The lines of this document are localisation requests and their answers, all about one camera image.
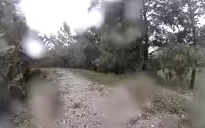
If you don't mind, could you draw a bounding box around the wood of trees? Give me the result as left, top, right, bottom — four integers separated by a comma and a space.
39, 0, 205, 76

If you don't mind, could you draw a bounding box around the grass verge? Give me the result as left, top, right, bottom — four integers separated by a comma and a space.
69, 68, 205, 128

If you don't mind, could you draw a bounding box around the dark wooden post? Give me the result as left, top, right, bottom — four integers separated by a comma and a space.
189, 67, 197, 90

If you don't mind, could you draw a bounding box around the large-leaved bush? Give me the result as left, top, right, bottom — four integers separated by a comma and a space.
0, 31, 33, 104

